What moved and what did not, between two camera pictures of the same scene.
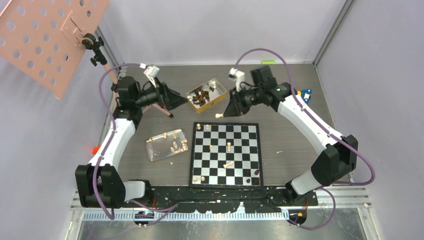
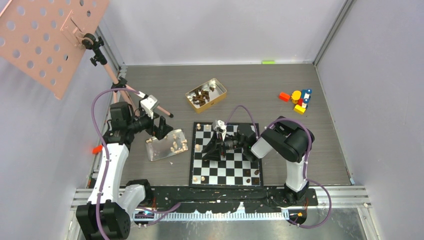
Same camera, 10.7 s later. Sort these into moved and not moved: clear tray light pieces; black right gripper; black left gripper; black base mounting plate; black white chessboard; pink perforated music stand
Moved: black right gripper; black left gripper
Not moved: clear tray light pieces; black base mounting plate; pink perforated music stand; black white chessboard
